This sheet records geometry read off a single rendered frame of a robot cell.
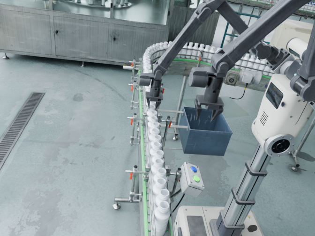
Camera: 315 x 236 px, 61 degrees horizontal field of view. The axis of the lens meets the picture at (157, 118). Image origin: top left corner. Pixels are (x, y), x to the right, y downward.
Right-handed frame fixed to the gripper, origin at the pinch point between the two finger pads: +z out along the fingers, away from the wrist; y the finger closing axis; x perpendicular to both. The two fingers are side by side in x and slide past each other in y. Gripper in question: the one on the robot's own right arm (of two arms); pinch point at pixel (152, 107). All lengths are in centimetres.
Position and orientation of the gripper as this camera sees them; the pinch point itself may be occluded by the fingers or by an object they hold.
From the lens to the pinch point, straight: 158.9
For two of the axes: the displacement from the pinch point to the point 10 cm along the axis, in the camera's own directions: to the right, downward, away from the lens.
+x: 0.7, 5.6, -8.3
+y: -9.9, -0.9, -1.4
